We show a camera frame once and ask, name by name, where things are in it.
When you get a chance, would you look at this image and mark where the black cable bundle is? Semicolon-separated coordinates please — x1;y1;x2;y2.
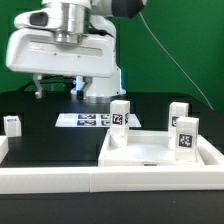
18;77;66;92

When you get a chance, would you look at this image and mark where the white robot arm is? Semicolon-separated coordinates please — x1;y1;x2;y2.
6;0;147;103

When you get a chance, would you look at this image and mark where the marker sheet with tags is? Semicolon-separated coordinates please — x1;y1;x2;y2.
55;113;141;128

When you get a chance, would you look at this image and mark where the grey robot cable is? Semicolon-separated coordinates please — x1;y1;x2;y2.
138;11;215;111

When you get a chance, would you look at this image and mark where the white square table top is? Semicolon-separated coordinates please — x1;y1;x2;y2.
98;130;204;166

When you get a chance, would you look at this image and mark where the white U-shaped fence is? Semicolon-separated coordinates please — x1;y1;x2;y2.
0;138;224;194

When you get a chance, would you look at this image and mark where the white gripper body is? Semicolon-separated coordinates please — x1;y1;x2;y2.
6;29;116;78

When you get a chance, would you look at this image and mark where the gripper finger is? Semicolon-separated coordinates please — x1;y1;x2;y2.
76;76;92;100
33;74;43;99

